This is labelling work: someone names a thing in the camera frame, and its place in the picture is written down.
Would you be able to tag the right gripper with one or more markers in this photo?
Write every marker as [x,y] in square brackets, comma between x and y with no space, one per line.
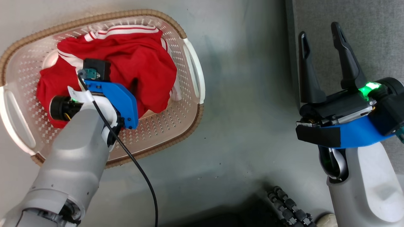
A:
[341,108]

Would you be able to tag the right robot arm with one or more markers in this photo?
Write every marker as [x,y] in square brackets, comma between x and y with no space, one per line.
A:
[372,189]

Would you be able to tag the grey fabric sofa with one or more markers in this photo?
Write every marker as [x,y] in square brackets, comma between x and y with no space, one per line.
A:
[372,37]

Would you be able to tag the left blue camera mount plate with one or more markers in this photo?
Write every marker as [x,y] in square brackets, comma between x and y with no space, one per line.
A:
[123,99]

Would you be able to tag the right blue camera mount plate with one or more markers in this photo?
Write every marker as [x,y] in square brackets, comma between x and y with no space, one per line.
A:
[356,134]

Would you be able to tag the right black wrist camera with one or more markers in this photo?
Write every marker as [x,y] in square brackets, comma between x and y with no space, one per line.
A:
[389,104]

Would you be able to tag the small cream round object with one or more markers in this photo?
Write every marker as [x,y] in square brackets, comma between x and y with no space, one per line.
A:
[326,220]

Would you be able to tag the red white-striped garment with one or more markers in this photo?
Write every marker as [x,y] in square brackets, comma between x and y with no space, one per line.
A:
[139,63]

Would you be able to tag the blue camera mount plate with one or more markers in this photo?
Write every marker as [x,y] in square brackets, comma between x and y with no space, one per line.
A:
[356,134]
[123,99]

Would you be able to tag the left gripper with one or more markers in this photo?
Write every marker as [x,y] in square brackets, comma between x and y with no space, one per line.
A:
[60,107]

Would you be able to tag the cream perforated laundry basket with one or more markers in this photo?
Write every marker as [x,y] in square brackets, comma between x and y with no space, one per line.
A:
[176,113]

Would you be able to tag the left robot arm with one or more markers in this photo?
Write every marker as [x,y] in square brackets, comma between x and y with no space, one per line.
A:
[72,164]

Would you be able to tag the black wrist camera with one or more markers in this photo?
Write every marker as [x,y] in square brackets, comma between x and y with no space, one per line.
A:
[389,104]
[98,66]

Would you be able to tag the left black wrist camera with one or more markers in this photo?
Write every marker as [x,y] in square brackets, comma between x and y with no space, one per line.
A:
[98,66]

